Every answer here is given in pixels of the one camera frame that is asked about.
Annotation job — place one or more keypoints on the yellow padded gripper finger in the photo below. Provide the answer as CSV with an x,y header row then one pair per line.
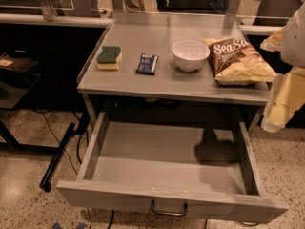
x,y
287,97
273,42

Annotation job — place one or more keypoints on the sea salt chips bag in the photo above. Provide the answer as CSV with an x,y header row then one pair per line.
x,y
236,62

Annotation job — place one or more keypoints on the white bowl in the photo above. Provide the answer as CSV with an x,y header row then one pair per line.
x,y
189,55

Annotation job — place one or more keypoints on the grey metal table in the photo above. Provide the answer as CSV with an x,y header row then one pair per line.
x,y
155,33

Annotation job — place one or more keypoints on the green yellow sponge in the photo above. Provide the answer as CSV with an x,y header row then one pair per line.
x,y
109,58

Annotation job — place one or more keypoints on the black drawer handle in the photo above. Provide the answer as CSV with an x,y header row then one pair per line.
x,y
172,210

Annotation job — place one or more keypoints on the dark side cart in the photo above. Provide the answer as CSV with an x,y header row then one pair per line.
x,y
16,79

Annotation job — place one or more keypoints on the grey open top drawer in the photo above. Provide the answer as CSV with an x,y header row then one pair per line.
x,y
128,165

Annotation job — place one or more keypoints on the blue rxbar blueberry bar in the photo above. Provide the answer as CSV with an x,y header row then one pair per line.
x,y
147,64

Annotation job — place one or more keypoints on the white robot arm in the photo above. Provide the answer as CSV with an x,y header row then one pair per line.
x,y
293,40

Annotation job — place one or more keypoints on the black floor bar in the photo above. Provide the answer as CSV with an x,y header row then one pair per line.
x,y
45,183

